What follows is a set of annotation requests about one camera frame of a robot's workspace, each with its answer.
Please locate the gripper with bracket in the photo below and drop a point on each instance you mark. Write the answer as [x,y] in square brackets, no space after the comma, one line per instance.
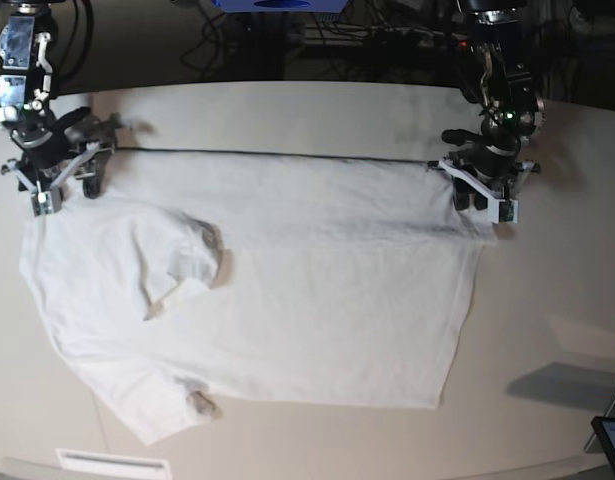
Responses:
[77,144]
[492,159]

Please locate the white T-shirt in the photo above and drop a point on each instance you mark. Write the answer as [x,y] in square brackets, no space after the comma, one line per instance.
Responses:
[259,278]

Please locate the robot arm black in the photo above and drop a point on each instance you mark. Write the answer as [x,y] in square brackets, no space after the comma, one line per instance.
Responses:
[29,78]
[484,41]

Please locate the black power strip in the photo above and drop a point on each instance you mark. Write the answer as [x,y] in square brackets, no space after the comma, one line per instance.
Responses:
[412,39]

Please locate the blue box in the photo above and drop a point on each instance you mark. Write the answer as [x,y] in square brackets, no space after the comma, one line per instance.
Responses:
[310,6]

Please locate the white label strip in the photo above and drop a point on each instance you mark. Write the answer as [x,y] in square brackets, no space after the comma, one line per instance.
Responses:
[112,465]

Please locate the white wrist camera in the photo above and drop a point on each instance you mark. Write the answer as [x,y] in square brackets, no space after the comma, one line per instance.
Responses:
[46,202]
[506,211]

